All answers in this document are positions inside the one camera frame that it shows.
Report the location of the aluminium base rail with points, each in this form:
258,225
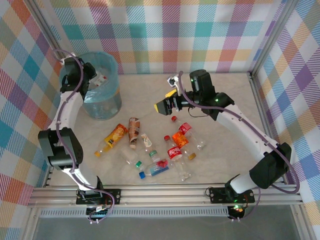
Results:
162,197

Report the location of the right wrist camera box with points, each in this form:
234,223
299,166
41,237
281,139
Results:
172,80

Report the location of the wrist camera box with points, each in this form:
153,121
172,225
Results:
172,80
68,59

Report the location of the cola bottle red label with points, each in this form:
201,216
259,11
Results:
174,153

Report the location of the left aluminium frame post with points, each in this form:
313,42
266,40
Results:
42,27

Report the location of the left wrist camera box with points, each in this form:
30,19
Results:
68,59

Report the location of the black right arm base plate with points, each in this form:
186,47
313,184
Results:
217,195

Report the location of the right aluminium side rail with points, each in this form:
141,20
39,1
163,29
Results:
260,105

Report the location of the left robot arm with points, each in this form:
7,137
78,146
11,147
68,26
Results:
65,117

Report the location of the orange-label bottle yellow cap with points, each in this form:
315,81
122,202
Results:
182,142

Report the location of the right aluminium frame post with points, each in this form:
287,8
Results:
272,37

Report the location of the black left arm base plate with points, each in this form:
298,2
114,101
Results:
112,196

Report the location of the blue plastic bin liner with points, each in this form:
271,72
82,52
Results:
112,82

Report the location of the aluminium frame post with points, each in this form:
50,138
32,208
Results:
42,27
272,37

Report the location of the clear bottle blue cap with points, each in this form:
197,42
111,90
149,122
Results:
157,170

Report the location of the clear bottle green cap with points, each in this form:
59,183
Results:
138,165

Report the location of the clear bottle white-green label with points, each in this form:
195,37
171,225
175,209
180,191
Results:
147,142

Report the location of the red-capped clear bottle red label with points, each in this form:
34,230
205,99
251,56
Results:
186,128

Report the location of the white-capped bottle red-white label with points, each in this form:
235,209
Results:
100,80

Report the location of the brown coffee drink bottle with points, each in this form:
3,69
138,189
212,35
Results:
134,130

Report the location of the orange juice bottle yellow cap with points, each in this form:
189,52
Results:
115,135

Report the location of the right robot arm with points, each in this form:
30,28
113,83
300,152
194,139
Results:
250,135

